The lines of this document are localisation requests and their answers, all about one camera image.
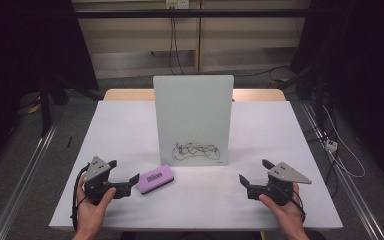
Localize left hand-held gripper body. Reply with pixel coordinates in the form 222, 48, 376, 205
83, 155, 133, 205

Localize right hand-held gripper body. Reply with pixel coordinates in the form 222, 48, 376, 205
246, 162, 313, 207

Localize purple whiteboard eraser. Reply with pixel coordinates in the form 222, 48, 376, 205
136, 163, 176, 195

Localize person's right hand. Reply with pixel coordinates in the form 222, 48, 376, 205
258, 182, 306, 234

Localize person's left hand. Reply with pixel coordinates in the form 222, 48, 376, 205
76, 175, 118, 234

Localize white table cover sheet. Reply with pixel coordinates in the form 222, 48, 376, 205
49, 100, 344, 231

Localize white power adapter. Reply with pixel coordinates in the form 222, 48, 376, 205
324, 139, 339, 152

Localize wooden table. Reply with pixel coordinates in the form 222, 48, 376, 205
103, 88, 287, 102

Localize pale green glass whiteboard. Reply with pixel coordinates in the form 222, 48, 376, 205
152, 74, 235, 167

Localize black metal stand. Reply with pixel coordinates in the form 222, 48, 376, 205
37, 75, 70, 138

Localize black curtain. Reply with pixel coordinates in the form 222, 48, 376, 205
289, 0, 384, 183
0, 0, 100, 174

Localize black horizontal metal bar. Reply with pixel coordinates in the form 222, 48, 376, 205
74, 8, 314, 19

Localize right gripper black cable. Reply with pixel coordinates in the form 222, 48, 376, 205
279, 186, 306, 223

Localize aluminium floor rail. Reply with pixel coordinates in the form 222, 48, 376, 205
0, 123, 60, 240
299, 101, 384, 240

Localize white cable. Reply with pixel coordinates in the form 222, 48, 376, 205
322, 104, 366, 179

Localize black floor cable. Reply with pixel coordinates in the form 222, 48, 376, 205
233, 65, 292, 79

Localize black hanging cables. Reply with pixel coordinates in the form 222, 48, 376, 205
167, 16, 185, 76

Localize white wall socket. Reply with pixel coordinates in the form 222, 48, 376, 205
165, 0, 190, 10

